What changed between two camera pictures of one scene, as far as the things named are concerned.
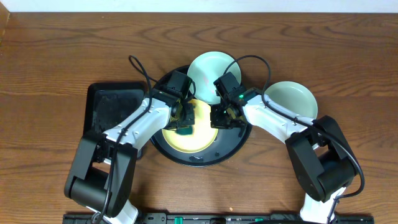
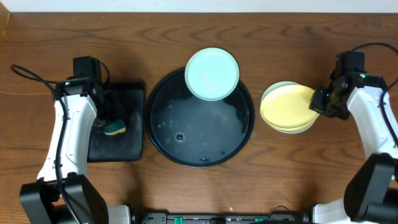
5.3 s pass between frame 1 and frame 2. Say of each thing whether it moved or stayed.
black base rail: stayed
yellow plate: moved
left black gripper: moved
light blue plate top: stayed
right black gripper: moved
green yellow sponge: moved
